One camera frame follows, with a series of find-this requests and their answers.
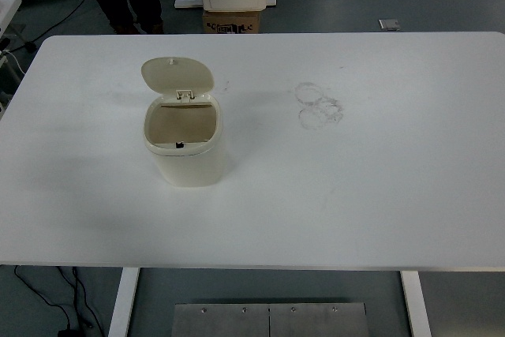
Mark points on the cream trash bin with lid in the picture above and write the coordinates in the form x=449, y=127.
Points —
x=185, y=163

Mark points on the printed cardboard box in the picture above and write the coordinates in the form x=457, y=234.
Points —
x=233, y=21

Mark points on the white floor foot bar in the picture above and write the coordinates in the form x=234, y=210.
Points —
x=187, y=4

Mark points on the grey metal plate with screws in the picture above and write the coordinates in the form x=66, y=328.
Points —
x=268, y=321

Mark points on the grey floor plate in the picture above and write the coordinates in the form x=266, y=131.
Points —
x=390, y=24

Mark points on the white table leg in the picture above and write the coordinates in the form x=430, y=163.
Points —
x=416, y=305
x=122, y=305

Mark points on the small white side table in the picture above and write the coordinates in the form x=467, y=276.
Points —
x=8, y=7

